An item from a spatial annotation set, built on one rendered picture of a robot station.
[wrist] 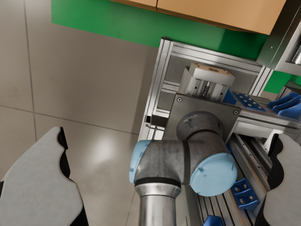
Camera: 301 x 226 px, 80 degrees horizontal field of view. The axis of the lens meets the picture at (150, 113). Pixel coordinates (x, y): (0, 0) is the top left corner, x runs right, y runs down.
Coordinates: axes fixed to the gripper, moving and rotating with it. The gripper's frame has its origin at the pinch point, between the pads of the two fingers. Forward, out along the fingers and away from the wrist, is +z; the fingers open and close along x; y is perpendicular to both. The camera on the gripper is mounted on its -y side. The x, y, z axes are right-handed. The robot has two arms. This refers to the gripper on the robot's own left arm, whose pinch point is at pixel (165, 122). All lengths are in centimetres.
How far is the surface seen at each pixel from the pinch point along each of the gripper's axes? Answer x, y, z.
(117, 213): -53, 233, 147
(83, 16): -60, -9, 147
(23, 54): -119, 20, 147
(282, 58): 62, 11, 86
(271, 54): 61, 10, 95
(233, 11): 35, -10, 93
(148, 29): -10, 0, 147
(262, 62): 60, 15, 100
